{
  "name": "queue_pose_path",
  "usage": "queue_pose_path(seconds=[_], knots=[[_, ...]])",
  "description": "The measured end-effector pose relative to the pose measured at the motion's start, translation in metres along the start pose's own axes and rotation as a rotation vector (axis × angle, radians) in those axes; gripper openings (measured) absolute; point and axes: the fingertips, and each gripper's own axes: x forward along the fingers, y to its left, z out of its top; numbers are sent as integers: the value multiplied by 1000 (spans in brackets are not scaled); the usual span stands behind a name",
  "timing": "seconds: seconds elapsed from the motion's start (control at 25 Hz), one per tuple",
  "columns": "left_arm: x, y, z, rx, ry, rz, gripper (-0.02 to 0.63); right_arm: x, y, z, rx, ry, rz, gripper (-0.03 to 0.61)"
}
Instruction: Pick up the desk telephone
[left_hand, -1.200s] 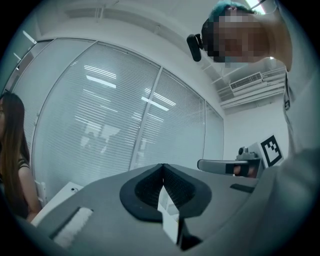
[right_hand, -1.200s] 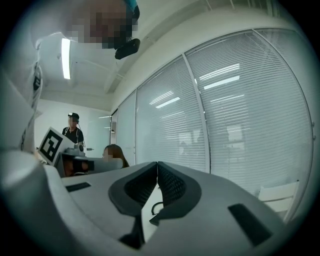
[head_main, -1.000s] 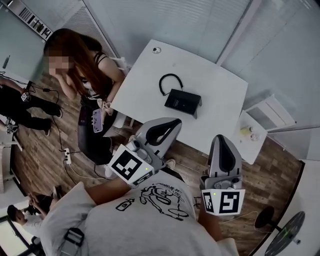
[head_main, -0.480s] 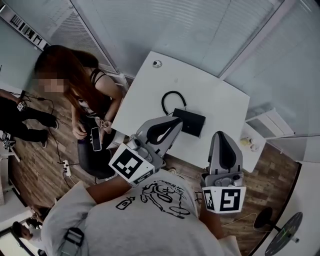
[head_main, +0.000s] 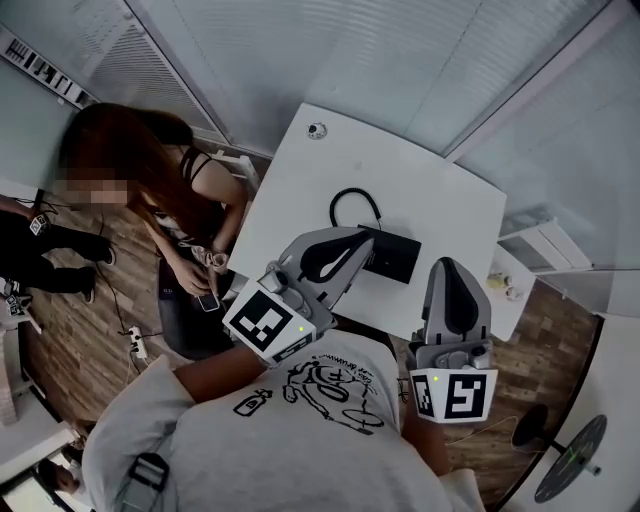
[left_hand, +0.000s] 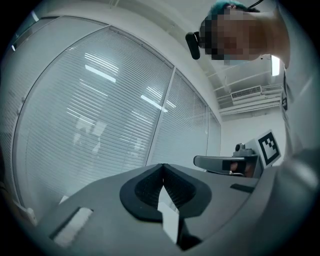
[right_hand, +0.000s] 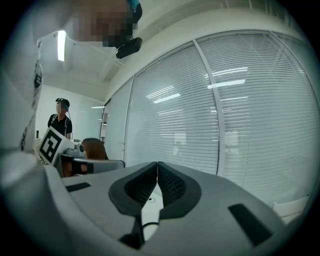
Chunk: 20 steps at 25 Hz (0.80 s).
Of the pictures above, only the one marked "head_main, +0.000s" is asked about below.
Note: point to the small printed wrist cube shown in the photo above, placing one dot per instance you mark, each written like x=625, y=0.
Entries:
x=39, y=224

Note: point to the person's left forearm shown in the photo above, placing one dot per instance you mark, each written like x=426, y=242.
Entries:
x=220, y=372

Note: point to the small clear jar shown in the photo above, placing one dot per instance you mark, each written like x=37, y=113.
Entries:
x=512, y=292

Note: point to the small yellow bottle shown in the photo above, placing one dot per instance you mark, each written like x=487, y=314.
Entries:
x=496, y=281

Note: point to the white power strip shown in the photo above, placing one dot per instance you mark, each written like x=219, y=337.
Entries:
x=137, y=342

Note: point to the spare printed cube device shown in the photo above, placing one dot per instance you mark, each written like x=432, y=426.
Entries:
x=17, y=300

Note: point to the black phone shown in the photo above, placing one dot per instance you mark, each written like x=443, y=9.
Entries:
x=208, y=302

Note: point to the white wall frame black shapes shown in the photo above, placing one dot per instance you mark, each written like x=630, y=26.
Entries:
x=45, y=75

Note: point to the person's grey printed t-shirt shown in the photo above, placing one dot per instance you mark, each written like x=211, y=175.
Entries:
x=290, y=450

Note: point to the pink hair scrunchie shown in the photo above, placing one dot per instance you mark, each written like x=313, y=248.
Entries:
x=210, y=259

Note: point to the black disc floor stand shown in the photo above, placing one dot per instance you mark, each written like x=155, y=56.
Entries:
x=570, y=460

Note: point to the small white side table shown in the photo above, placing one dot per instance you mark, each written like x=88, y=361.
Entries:
x=515, y=315

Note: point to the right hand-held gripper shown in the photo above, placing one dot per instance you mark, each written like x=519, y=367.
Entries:
x=465, y=395

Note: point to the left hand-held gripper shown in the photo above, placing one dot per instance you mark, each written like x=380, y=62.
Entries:
x=265, y=325

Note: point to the person's right forearm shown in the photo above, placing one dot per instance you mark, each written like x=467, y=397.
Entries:
x=425, y=440

